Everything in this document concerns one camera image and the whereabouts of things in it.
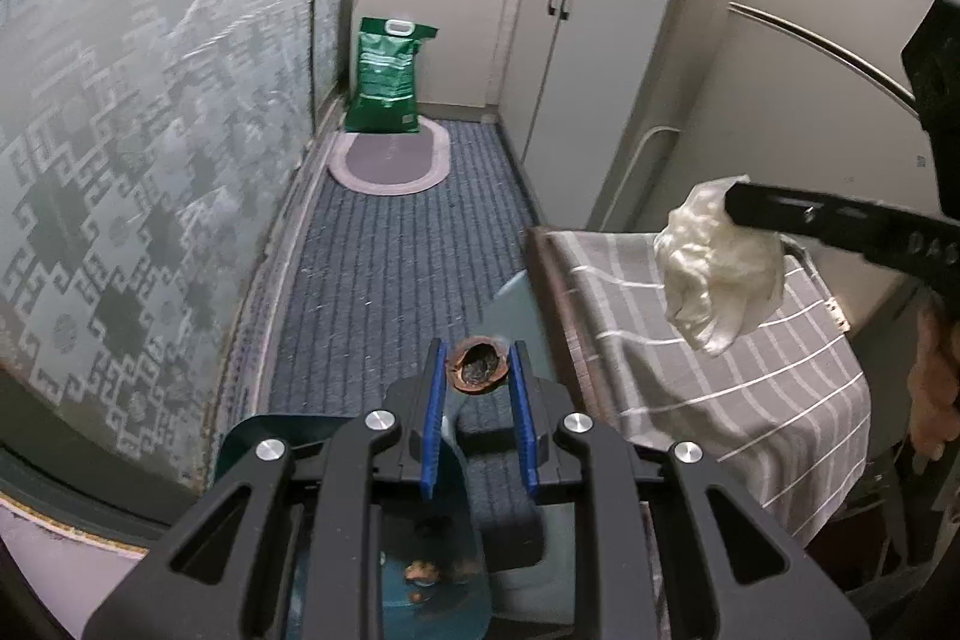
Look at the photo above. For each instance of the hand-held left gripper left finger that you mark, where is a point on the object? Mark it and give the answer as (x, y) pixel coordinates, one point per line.
(429, 419)

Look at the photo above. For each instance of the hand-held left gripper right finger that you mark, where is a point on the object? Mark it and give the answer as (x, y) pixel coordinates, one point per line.
(526, 419)

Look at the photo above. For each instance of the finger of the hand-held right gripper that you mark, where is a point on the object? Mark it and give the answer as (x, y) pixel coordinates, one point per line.
(825, 220)

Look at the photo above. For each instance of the brown nut shell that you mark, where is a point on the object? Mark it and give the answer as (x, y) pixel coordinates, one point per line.
(480, 379)

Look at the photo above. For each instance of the white plastic bag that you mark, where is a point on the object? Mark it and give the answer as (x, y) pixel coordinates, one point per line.
(712, 287)

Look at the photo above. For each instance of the ginger root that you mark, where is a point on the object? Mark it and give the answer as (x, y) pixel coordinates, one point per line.
(424, 572)

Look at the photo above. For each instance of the teal trash bin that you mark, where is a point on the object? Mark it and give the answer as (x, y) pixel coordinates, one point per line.
(247, 437)

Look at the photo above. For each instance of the person's right hand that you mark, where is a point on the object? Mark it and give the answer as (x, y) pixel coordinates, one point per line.
(937, 385)

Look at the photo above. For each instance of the cream lace cloth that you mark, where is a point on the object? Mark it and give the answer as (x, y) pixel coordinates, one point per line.
(838, 314)

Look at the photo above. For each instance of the table with glass top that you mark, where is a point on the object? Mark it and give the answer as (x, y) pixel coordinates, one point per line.
(559, 310)

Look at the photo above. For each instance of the grey refrigerator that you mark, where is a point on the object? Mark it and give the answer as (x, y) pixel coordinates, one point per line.
(825, 10)

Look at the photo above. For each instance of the blue striped carpet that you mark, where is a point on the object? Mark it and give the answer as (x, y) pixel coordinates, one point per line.
(390, 280)

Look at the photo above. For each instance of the grey checked tablecloth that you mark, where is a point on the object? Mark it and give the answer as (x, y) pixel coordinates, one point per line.
(712, 407)

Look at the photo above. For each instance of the oval purple floor mat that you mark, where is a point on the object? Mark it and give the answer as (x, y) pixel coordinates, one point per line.
(390, 164)

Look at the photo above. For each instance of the white double door cabinet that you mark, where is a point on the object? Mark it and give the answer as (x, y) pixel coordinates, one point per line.
(615, 70)

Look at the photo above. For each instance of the green rice bag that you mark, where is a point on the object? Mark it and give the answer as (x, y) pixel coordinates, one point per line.
(386, 85)

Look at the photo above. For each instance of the white single door cabinet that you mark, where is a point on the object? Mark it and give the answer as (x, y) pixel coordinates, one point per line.
(435, 25)

